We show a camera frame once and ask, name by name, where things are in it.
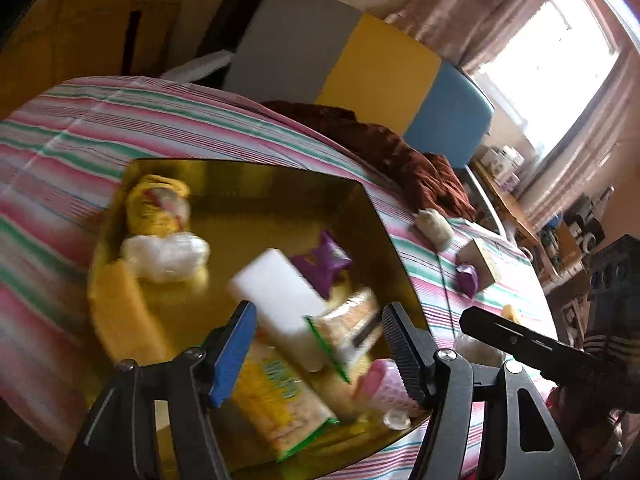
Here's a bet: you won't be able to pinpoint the window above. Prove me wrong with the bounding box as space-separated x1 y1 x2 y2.
462 0 621 156

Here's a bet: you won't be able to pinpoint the white grey pad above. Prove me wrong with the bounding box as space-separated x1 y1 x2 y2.
160 50 236 83

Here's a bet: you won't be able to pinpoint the small cardboard box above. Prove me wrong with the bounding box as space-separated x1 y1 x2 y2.
456 238 502 288

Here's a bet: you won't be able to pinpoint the yellow sponge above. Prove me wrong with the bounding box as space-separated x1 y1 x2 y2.
89 262 171 361

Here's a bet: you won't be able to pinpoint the black rolled mat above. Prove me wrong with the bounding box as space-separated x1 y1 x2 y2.
197 0 283 58

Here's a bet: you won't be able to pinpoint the yellow plastic bag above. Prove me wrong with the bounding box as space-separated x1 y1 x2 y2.
124 174 193 236

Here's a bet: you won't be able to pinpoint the gold metal tin box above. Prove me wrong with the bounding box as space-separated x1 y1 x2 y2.
87 158 433 473

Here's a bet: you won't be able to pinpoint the white foam block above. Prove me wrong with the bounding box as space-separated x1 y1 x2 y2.
229 248 331 371

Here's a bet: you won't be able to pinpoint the wooden wardrobe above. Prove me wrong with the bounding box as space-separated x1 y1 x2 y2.
0 0 201 121

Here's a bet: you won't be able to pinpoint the white plastic bag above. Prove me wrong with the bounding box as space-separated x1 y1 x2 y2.
120 232 211 283

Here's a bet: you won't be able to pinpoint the pink plastic cup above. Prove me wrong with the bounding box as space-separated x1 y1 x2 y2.
352 358 423 413

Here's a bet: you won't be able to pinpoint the white fluffy toy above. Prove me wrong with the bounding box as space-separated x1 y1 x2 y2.
412 208 453 251

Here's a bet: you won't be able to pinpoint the brown cloth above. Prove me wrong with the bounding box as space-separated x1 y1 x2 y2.
260 101 476 221

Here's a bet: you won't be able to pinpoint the clear cracker packet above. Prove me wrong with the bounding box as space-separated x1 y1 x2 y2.
305 287 383 383

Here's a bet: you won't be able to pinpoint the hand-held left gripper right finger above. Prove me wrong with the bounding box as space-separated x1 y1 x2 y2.
382 302 581 480

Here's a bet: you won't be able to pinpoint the white boxes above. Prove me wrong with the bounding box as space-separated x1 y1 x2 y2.
482 145 526 191

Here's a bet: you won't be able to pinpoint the clear plastic container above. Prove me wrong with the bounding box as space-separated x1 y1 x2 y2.
452 334 506 367

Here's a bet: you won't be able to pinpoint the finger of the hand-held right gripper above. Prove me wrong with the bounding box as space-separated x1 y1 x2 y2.
459 306 628 401

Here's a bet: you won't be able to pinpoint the striped bed sheet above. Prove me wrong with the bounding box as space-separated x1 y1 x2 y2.
0 76 561 480

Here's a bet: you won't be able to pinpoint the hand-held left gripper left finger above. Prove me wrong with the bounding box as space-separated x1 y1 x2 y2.
60 301 257 480

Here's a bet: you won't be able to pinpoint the grey yellow blue headboard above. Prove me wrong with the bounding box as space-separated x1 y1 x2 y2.
222 0 496 171

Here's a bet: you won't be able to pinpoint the pink curtain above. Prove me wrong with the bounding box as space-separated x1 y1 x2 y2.
385 0 571 68
520 50 640 231

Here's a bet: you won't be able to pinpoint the yellow green snack packet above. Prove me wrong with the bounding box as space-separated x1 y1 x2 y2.
232 342 341 463

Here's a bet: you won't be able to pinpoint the wooden side table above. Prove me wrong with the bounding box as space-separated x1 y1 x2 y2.
470 160 541 246

